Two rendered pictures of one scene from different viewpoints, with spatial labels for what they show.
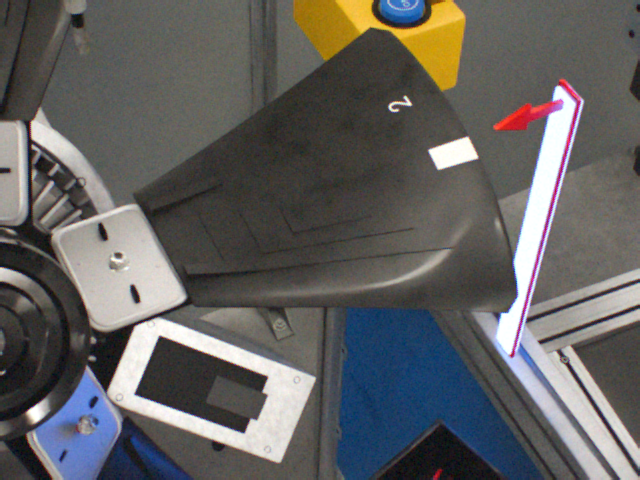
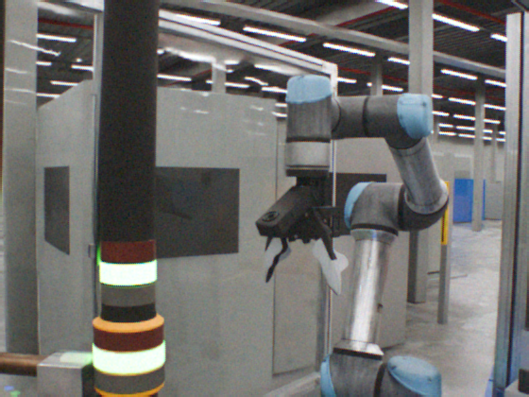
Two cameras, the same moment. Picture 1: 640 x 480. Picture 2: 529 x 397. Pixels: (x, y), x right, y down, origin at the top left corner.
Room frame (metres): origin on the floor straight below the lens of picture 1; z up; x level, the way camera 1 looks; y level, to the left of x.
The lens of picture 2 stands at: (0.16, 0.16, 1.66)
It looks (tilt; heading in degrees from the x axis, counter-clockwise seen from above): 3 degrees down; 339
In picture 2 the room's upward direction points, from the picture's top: 1 degrees clockwise
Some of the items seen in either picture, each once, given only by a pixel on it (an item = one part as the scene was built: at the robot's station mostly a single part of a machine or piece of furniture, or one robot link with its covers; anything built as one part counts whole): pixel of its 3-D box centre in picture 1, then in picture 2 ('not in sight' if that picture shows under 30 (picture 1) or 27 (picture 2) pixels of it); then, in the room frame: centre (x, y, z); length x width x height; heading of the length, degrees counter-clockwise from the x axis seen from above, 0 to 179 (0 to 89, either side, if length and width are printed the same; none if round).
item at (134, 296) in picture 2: not in sight; (127, 290); (0.48, 0.13, 1.59); 0.03 x 0.03 x 0.01
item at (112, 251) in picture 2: not in sight; (127, 249); (0.48, 0.13, 1.62); 0.03 x 0.03 x 0.01
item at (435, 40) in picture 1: (374, 22); not in sight; (0.91, -0.05, 1.02); 0.16 x 0.10 x 0.11; 29
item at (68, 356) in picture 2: not in sight; (76, 369); (0.49, 0.16, 1.54); 0.02 x 0.02 x 0.02; 64
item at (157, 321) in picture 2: not in sight; (128, 351); (0.48, 0.13, 1.56); 0.04 x 0.04 x 0.05
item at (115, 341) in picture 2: not in sight; (128, 331); (0.48, 0.13, 1.57); 0.04 x 0.04 x 0.01
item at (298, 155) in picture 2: not in sight; (306, 157); (0.95, -0.21, 1.70); 0.08 x 0.08 x 0.05
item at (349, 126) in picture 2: not in sight; (339, 117); (1.01, -0.30, 1.78); 0.11 x 0.11 x 0.08; 42
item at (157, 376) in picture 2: not in sight; (129, 371); (0.48, 0.13, 1.54); 0.04 x 0.04 x 0.01
